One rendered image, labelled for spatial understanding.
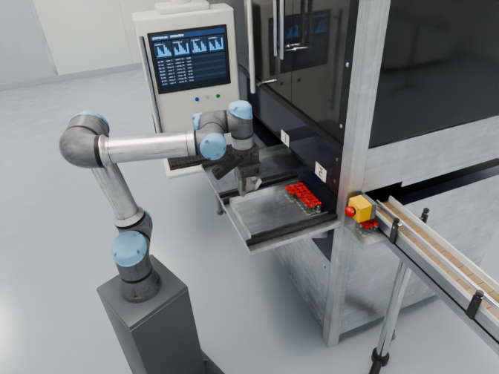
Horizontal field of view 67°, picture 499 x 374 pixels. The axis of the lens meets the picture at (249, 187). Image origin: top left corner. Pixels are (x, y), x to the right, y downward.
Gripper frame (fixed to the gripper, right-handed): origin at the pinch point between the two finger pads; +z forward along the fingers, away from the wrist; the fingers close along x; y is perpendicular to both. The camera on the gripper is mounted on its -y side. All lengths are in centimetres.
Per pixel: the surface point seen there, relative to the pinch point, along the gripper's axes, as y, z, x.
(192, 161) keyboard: -3, 24, 72
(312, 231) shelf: 25.5, 19.0, -10.5
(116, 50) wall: -11, 73, 544
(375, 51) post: 42, -49, -12
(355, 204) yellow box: 37.9, 4.2, -18.4
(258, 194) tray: 14.9, 17.4, 19.6
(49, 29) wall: -97, 31, 544
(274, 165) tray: 32, 19, 40
